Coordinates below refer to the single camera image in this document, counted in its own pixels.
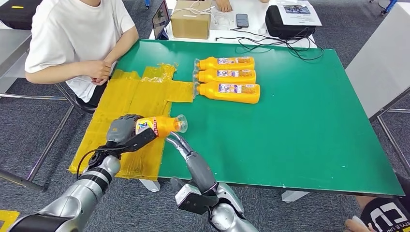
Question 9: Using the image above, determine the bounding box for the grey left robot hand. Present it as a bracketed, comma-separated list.
[106, 114, 145, 144]

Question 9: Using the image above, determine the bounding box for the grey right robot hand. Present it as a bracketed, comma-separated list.
[166, 131, 219, 195]

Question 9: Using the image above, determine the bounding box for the orange detergent bottle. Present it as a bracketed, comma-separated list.
[192, 69, 257, 85]
[134, 114, 188, 139]
[193, 81, 261, 105]
[194, 57, 255, 71]

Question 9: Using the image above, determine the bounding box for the yellow taped mat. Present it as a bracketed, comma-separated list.
[68, 63, 195, 180]

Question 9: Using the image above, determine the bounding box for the black stool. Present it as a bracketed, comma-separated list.
[73, 94, 97, 115]

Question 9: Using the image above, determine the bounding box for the white table foot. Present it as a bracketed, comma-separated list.
[281, 191, 310, 203]
[139, 178, 161, 193]

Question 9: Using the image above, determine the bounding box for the black tablet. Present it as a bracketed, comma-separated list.
[151, 0, 171, 41]

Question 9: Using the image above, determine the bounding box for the brown cardboard box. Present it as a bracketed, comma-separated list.
[170, 0, 213, 40]

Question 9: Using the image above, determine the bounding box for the grey metal bench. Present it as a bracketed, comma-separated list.
[0, 29, 97, 193]

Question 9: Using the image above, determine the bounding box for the yellow floor marker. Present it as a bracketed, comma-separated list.
[0, 209, 20, 232]

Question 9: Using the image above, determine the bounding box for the black carrying case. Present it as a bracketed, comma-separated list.
[0, 0, 42, 30]
[265, 5, 317, 41]

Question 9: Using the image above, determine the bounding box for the black smartphone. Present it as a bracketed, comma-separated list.
[236, 13, 249, 29]

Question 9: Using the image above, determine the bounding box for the printed paper sheet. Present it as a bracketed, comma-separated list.
[276, 0, 322, 27]

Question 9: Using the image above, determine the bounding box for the white side table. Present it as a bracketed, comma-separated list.
[345, 3, 410, 177]

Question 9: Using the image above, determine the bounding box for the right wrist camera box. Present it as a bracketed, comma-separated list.
[174, 184, 219, 216]

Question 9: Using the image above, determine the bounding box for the white cable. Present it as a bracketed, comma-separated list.
[173, 3, 232, 31]

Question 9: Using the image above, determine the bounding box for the black cable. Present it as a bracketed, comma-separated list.
[215, 28, 324, 61]

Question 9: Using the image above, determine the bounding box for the blue metal rack frame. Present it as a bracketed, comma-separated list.
[368, 0, 398, 16]

